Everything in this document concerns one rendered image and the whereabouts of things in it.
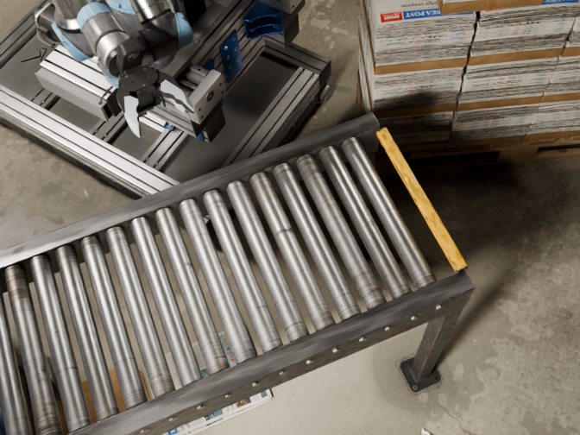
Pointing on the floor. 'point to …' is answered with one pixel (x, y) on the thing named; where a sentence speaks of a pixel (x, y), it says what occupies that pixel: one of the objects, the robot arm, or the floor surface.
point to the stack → (470, 78)
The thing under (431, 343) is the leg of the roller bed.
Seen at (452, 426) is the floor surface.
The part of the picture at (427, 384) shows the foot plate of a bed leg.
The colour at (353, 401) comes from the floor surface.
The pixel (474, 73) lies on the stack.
